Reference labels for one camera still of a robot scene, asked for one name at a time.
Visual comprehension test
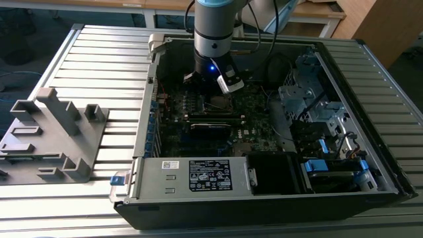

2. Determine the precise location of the CPU with silver top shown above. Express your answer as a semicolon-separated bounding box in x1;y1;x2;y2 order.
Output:
211;96;228;109

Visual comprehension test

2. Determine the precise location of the metal socket cover frame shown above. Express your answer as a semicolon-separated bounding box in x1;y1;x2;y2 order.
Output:
202;94;235;114

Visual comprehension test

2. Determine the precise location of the grey plastic case latch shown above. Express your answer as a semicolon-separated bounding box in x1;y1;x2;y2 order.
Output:
146;33;174;60

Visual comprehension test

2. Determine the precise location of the black graphics card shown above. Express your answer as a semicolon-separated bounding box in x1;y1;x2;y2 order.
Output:
190;121;234;143

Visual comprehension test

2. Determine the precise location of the green motherboard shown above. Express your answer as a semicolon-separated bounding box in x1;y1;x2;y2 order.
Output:
150;80;288;159

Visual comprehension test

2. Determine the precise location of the silver metal drive cage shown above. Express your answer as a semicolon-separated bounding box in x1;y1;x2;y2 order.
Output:
276;48;352;139

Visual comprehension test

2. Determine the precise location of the grey power supply unit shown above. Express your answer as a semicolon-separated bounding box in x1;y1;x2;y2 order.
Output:
131;156;258;199

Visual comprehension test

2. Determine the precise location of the blue plastic drive clip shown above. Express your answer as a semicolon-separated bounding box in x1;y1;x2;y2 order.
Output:
316;138;332;155

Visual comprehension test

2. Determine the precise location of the grey plastic parts rack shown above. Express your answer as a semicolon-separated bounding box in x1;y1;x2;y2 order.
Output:
0;87;111;185

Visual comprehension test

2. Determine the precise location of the hard disk in blue carrier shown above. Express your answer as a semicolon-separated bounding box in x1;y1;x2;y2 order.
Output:
300;158;370;194

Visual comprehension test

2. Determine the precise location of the blue case latch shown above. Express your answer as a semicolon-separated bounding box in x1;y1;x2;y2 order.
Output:
110;174;130;186

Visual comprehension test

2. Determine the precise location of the black open PC case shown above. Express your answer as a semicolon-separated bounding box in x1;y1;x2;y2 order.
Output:
108;33;419;231

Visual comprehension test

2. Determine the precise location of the wooden cabinet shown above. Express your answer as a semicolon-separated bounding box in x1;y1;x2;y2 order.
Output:
332;0;423;70

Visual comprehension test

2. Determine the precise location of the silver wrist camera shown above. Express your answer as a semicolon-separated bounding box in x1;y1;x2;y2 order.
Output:
216;63;246;95

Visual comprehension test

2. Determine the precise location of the wooden desk white frame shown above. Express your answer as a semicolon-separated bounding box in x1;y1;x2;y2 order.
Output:
142;0;347;38
0;0;156;29

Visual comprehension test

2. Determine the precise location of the drive wire bundle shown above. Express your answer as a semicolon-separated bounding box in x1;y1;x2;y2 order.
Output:
335;130;367;161

